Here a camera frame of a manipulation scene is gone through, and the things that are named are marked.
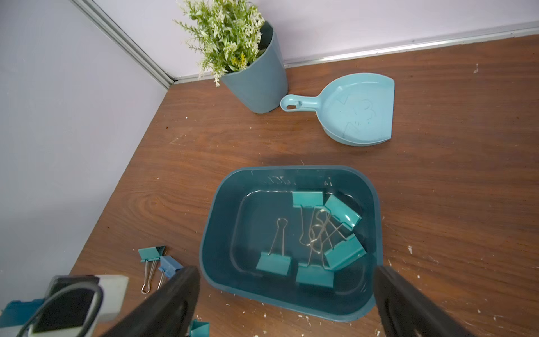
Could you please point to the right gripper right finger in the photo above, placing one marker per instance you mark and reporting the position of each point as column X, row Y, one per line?
column 405, row 311

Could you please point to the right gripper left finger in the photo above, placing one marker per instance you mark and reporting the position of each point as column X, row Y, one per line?
column 168, row 312

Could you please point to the blue binder clip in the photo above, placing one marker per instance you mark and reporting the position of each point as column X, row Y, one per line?
column 168, row 267

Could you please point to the dark teal storage box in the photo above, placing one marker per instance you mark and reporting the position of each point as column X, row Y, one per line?
column 242, row 224

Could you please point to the light teal dustpan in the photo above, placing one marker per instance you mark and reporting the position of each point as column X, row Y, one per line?
column 355, row 110

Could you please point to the potted green plant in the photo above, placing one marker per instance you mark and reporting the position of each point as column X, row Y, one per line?
column 239, row 48

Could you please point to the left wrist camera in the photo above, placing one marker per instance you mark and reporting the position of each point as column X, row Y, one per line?
column 67, row 315

